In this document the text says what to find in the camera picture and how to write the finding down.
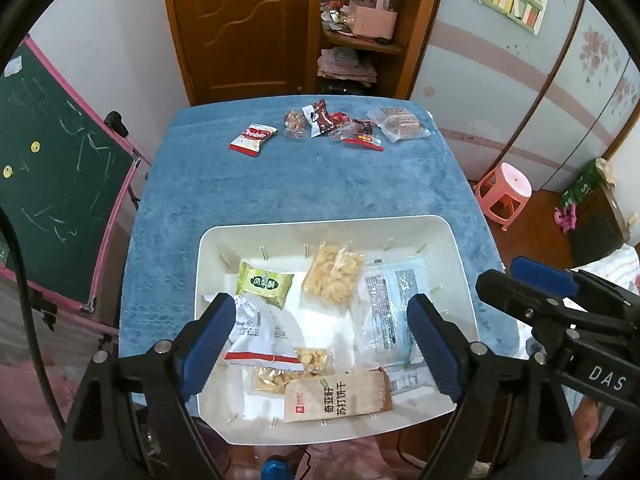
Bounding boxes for white red-striped snack bag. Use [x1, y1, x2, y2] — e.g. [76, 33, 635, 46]
[218, 295, 304, 370]

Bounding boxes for large white blue bag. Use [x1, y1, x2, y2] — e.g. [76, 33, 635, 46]
[350, 258, 428, 368]

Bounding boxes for beige soda cracker pack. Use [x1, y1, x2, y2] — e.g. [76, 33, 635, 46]
[284, 368, 393, 422]

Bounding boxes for clear bag yellow puffs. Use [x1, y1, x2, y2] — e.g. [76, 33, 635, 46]
[253, 347, 334, 396]

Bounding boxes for green pastry packet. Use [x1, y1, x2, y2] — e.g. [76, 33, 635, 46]
[235, 261, 294, 309]

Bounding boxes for yellow cracker clear pack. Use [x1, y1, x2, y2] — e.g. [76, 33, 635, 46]
[302, 243, 366, 308]

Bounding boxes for clear bag brown cakes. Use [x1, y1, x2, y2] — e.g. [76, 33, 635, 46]
[367, 107, 431, 143]

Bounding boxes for red candy clear bag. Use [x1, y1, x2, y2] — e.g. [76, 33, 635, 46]
[331, 119, 384, 152]

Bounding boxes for red white cookie packet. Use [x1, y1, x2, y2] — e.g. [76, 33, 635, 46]
[229, 124, 278, 157]

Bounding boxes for dark red brown snack packet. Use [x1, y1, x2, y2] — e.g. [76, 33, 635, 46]
[302, 100, 350, 138]

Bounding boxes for pink toy on floor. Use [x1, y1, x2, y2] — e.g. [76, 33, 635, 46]
[553, 204, 577, 235]

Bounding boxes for green bag on floor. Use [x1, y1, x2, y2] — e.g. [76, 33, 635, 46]
[559, 157, 616, 209]

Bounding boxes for pink plastic stool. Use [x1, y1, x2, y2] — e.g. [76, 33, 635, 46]
[473, 162, 533, 231]

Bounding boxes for white plastic tray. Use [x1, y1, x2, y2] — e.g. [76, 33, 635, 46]
[194, 214, 478, 445]

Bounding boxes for blue table cloth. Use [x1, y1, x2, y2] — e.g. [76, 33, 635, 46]
[119, 96, 502, 356]

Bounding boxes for folded pink cloths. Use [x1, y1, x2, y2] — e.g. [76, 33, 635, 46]
[317, 47, 378, 84]

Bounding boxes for wooden corner shelf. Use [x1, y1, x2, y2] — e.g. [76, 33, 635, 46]
[304, 0, 440, 99]

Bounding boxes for pink basket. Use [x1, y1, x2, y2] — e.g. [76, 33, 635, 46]
[346, 0, 397, 41]

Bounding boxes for brown wooden door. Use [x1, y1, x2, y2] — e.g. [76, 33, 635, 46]
[165, 0, 310, 105]

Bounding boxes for black cable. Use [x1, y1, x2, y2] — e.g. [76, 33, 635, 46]
[0, 204, 66, 434]

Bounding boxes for green chalkboard pink frame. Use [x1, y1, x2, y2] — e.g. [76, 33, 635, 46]
[1, 38, 141, 309]

